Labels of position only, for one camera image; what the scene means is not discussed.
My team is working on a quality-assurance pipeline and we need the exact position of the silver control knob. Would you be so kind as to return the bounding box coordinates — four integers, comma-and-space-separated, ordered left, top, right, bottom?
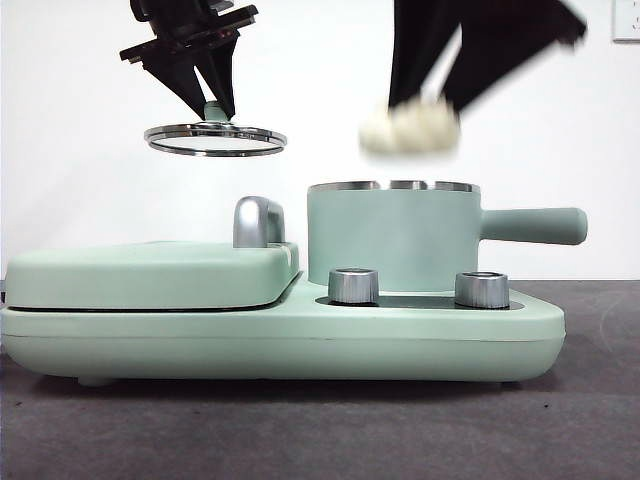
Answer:
327, 268, 380, 305
454, 271, 510, 308

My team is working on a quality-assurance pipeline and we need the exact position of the glass pot lid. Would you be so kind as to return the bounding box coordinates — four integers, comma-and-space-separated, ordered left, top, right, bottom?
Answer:
143, 99, 289, 158

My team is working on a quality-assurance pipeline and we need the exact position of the mint green handled pot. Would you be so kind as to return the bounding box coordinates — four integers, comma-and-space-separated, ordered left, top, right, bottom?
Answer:
306, 179, 589, 295

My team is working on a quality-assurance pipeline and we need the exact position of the grey felt table cloth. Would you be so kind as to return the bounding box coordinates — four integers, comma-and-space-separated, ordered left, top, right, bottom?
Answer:
0, 279, 640, 480

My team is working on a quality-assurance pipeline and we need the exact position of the twisted bun with green specks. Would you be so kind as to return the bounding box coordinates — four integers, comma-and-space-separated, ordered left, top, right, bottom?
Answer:
358, 97, 462, 156

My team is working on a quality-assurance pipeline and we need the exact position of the white wall socket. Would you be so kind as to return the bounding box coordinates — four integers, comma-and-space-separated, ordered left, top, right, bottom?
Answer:
612, 0, 640, 43

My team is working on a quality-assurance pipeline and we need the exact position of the green griddle lid, silver handle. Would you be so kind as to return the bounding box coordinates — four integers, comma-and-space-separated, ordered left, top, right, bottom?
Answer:
3, 196, 301, 309

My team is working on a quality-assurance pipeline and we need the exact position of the mint green breakfast machine base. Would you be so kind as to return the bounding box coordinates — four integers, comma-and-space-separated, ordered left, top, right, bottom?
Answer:
0, 272, 567, 389

